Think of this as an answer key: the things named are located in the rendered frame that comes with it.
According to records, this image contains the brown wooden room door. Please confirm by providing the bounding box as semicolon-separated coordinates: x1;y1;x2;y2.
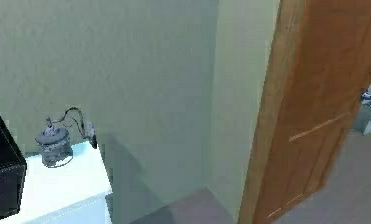
238;0;371;224

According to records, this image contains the white cabinet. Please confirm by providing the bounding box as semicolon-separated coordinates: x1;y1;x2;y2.
0;140;113;224

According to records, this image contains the black box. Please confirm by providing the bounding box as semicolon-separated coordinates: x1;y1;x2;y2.
0;111;28;221

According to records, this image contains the grey round device with cable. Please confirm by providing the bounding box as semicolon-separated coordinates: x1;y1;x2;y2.
35;106;98;168

